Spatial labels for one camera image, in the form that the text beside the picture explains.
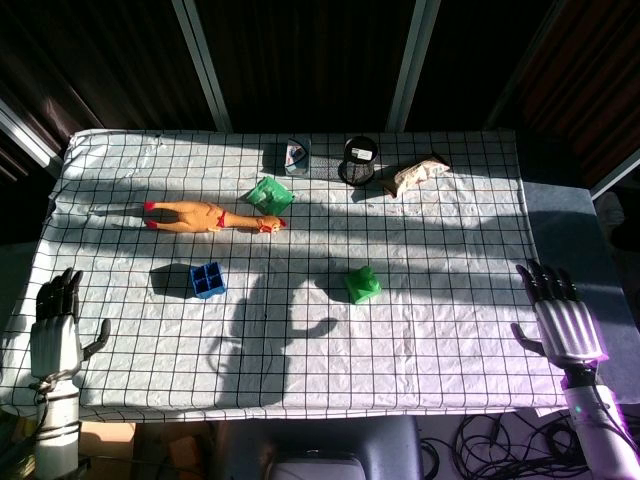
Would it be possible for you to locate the black cable tangle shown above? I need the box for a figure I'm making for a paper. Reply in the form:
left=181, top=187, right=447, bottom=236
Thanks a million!
left=418, top=408, right=592, bottom=480

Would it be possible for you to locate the dark blue box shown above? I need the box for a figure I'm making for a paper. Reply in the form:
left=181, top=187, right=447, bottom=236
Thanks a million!
left=189, top=261, right=229, bottom=301

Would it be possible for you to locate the brown cardboard box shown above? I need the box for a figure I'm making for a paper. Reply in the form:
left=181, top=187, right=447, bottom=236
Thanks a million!
left=79, top=421, right=137, bottom=472

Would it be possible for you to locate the brown snack packet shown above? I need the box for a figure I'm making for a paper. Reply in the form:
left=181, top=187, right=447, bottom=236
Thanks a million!
left=382, top=152, right=452, bottom=197

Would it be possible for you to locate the yellow rubber chicken toy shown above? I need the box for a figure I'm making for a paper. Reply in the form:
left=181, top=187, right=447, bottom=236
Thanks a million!
left=143, top=199, right=289, bottom=235

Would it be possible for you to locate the grey window frame post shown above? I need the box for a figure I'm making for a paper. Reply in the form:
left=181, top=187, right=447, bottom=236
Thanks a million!
left=386, top=0, right=442, bottom=133
left=172, top=0, right=234, bottom=133

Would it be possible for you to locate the clear small container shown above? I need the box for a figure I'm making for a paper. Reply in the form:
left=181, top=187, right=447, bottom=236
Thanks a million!
left=276, top=137, right=313, bottom=177

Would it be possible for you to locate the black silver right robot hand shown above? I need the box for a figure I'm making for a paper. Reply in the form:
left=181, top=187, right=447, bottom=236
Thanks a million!
left=510, top=259, right=610, bottom=370

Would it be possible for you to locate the green block toy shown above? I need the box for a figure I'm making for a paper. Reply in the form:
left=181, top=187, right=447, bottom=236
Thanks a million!
left=343, top=266, right=383, bottom=305

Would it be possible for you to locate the green foil packet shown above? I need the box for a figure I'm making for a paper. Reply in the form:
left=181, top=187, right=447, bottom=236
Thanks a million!
left=248, top=175, right=296, bottom=212

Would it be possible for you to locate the black mesh pen holder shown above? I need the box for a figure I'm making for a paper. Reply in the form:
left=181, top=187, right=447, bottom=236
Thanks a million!
left=338, top=136, right=380, bottom=188

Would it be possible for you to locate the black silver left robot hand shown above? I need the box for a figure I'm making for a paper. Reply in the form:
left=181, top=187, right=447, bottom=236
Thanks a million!
left=29, top=267, right=113, bottom=380

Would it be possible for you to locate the grey robot torso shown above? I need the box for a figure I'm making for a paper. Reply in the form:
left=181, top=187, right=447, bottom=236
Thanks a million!
left=214, top=417, right=426, bottom=480

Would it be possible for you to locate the white black grid tablecloth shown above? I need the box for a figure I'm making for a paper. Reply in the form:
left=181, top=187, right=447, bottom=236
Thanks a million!
left=0, top=128, right=574, bottom=424

